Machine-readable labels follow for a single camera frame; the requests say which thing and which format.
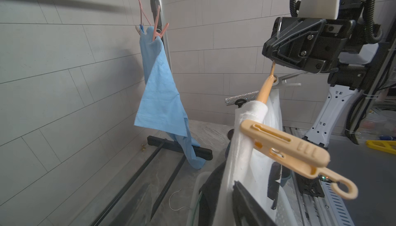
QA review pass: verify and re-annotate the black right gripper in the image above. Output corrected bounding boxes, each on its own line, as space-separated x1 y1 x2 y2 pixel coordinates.
262 15 384 74

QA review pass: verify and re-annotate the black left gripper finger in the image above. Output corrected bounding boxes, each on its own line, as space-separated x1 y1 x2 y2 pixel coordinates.
232 181 276 226

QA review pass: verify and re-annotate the white t-shirt black print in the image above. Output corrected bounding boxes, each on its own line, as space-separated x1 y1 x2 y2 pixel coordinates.
212 89 283 226

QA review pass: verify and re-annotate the orange plastic hanger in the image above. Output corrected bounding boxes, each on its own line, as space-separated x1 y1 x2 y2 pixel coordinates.
256 61 276 104

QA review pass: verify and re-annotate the yellow clothespin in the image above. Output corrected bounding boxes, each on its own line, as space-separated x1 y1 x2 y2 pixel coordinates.
240 119 358 200

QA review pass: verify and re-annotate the light blue t-shirt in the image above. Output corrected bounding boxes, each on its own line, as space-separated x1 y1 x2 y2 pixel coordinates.
134 26 206 169

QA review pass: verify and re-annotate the pink wire hanger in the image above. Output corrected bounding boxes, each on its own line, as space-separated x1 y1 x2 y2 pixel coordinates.
131 0 153 26

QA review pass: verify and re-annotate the beige clothespin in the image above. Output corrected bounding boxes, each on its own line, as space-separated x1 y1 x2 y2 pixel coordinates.
135 25 144 35

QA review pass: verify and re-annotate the pink clothespin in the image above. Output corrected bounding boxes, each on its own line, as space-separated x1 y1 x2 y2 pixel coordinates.
152 5 169 41

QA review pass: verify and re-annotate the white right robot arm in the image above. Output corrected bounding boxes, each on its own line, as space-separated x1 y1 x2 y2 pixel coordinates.
262 0 390 147

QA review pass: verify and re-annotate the green plastic hanger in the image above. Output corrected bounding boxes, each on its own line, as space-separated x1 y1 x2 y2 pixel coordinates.
168 190 203 226

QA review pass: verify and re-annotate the white laundry basket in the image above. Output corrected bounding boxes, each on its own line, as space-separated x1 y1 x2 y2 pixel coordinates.
186 171 298 226

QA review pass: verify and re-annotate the yellow object far right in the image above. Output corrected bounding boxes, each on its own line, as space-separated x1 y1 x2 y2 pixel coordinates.
366 140 396 155

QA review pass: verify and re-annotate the black clothes rack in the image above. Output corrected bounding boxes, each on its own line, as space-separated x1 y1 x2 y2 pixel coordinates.
89 0 213 226

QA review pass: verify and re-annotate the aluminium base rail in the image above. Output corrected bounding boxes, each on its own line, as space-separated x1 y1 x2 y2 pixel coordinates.
284 171 354 226

